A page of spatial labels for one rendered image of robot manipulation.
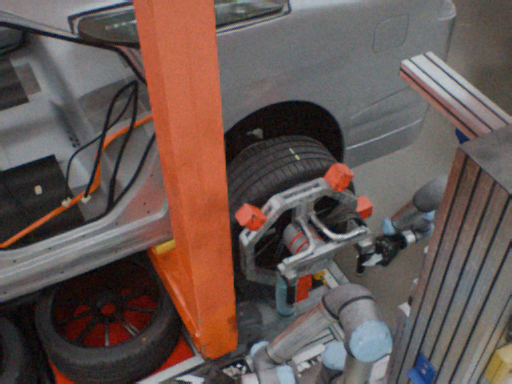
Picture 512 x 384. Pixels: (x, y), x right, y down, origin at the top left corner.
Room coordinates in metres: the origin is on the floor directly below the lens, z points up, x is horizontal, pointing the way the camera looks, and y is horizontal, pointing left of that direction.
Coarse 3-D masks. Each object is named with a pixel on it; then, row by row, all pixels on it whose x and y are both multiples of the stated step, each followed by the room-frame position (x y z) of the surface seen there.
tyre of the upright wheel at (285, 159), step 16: (272, 144) 2.04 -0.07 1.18; (288, 144) 2.05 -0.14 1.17; (304, 144) 2.07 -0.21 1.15; (320, 144) 2.15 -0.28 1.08; (240, 160) 1.99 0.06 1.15; (256, 160) 1.97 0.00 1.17; (272, 160) 1.95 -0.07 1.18; (288, 160) 1.95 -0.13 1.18; (304, 160) 1.95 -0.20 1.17; (320, 160) 1.98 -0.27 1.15; (240, 176) 1.91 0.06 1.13; (256, 176) 1.89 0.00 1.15; (272, 176) 1.87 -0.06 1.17; (288, 176) 1.87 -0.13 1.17; (304, 176) 1.90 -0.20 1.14; (320, 176) 1.93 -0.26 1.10; (240, 192) 1.85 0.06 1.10; (256, 192) 1.82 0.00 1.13; (272, 192) 1.83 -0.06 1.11; (352, 192) 2.01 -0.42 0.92; (240, 224) 1.77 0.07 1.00; (336, 224) 1.98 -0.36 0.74; (240, 272) 1.76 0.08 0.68
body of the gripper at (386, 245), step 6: (384, 234) 1.78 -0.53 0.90; (396, 234) 1.79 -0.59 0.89; (402, 234) 1.78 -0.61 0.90; (384, 240) 1.76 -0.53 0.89; (390, 240) 1.75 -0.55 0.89; (396, 240) 1.76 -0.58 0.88; (402, 240) 1.76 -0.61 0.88; (378, 246) 1.75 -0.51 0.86; (384, 246) 1.72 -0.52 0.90; (390, 246) 1.71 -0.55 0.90; (396, 246) 1.75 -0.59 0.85; (402, 246) 1.76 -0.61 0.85; (378, 252) 1.74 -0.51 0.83; (384, 252) 1.70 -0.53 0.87; (390, 252) 1.72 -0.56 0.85
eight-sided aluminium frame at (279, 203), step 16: (288, 192) 1.82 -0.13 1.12; (304, 192) 1.83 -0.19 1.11; (320, 192) 1.84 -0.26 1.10; (336, 192) 1.87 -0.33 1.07; (272, 208) 1.78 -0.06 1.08; (288, 208) 1.77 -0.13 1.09; (352, 224) 1.92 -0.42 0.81; (240, 240) 1.72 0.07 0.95; (256, 240) 1.71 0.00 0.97; (240, 256) 1.73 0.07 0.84; (256, 272) 1.72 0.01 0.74; (272, 272) 1.79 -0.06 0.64; (304, 272) 1.81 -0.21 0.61
